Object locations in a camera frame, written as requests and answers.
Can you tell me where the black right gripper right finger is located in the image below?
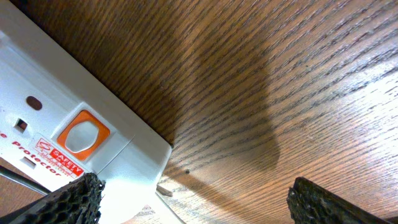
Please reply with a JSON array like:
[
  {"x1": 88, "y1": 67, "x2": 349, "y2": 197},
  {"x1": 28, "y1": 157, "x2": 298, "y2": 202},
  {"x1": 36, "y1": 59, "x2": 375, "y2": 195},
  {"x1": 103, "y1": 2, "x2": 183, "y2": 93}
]
[{"x1": 287, "y1": 177, "x2": 388, "y2": 224}]

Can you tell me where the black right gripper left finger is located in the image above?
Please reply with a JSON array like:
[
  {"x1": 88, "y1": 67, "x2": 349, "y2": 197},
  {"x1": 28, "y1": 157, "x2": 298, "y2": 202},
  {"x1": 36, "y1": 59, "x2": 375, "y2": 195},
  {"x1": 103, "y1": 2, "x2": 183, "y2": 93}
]
[{"x1": 1, "y1": 173, "x2": 105, "y2": 224}]

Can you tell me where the white power strip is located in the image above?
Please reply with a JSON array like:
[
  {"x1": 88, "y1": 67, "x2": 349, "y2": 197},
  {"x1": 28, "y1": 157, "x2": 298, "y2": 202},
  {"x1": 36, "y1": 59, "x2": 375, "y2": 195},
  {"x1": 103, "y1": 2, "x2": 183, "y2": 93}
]
[{"x1": 1, "y1": 1, "x2": 172, "y2": 223}]

